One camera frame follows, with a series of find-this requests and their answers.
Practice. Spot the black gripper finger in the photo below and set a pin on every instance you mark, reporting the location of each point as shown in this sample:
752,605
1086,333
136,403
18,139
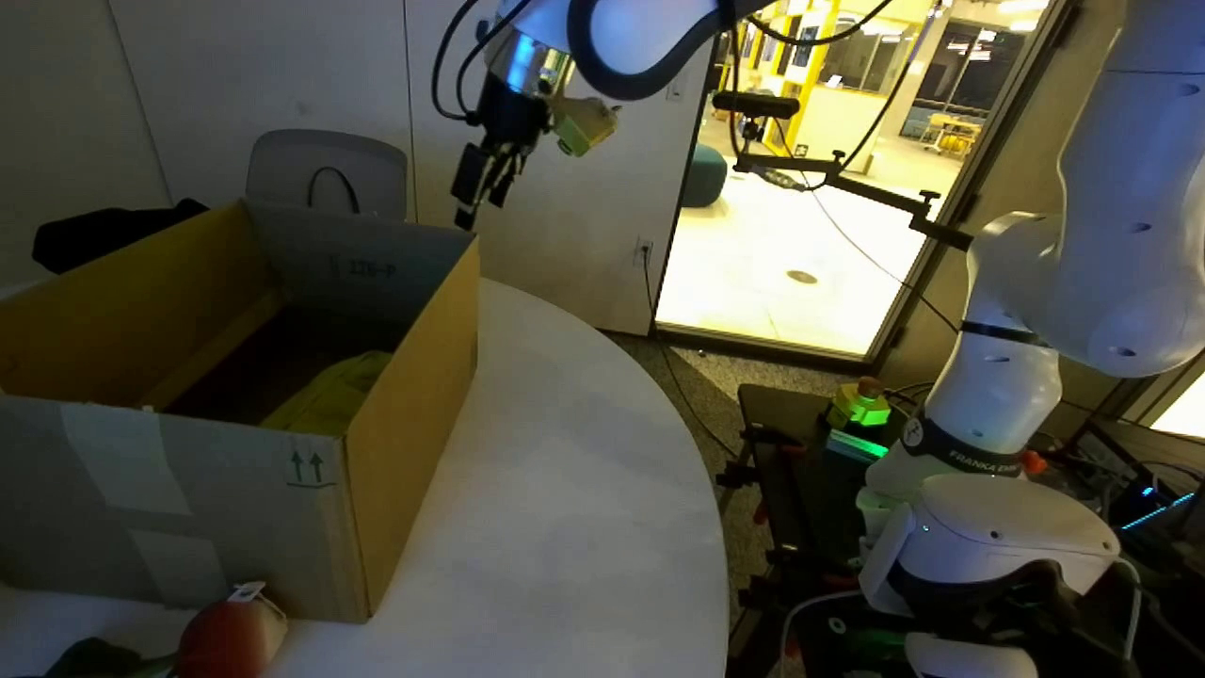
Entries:
502,173
467,182

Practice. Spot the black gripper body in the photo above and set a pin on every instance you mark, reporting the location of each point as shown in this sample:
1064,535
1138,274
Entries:
512,115

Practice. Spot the yellow towel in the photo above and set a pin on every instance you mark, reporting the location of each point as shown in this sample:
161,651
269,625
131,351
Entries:
333,393

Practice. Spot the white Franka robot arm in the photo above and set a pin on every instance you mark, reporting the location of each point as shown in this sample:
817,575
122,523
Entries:
1106,250

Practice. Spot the open cardboard box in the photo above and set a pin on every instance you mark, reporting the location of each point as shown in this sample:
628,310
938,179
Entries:
399,427

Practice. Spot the green lit control box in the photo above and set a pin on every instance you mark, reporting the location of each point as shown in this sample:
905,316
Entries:
859,408

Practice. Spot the teal round stool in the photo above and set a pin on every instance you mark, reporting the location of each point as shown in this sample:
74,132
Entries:
702,173

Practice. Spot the black cloth bundle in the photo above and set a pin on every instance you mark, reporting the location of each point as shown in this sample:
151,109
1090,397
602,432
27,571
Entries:
108,233

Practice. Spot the black equipment cart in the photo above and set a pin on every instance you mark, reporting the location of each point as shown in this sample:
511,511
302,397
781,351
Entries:
791,503

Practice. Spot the red round fruit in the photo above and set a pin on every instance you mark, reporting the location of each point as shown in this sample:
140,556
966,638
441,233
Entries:
229,640

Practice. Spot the dark green object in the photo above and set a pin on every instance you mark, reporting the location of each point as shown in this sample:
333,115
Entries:
97,659

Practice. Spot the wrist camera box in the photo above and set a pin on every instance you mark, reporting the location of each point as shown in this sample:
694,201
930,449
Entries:
585,124

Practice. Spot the black camera boom pole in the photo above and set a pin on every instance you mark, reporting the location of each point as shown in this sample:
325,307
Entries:
879,201

